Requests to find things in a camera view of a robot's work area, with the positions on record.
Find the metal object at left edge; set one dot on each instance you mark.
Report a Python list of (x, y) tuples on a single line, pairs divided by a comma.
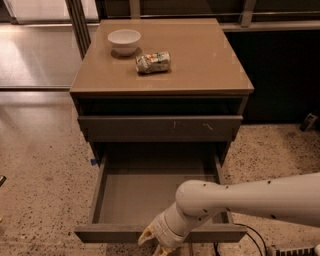
[(2, 180)]

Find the white bowl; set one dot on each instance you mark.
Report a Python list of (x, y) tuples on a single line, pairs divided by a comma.
[(124, 42)]

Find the grey top drawer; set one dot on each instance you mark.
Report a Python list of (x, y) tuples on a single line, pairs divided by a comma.
[(160, 128)]

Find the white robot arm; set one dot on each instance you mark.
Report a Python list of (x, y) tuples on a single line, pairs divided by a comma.
[(294, 199)]

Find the white power strip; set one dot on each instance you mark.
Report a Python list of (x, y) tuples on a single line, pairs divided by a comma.
[(293, 251)]

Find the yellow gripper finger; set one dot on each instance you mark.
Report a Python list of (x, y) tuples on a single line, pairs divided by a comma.
[(162, 251), (147, 234)]

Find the brown drawer cabinet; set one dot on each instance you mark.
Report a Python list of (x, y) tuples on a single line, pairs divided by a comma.
[(205, 78)]

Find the crushed drink can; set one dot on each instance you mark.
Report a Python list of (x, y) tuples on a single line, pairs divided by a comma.
[(153, 63)]

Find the metal railing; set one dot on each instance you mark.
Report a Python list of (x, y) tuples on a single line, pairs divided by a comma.
[(233, 15)]

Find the grey drawer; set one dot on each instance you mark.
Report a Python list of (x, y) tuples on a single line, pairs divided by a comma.
[(160, 128), (137, 181)]

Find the blue tape piece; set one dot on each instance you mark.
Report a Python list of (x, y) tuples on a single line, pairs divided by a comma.
[(93, 162)]

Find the black floor object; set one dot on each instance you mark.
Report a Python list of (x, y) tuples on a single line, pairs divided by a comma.
[(309, 121)]

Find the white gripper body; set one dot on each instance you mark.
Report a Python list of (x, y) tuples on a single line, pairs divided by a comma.
[(165, 233)]

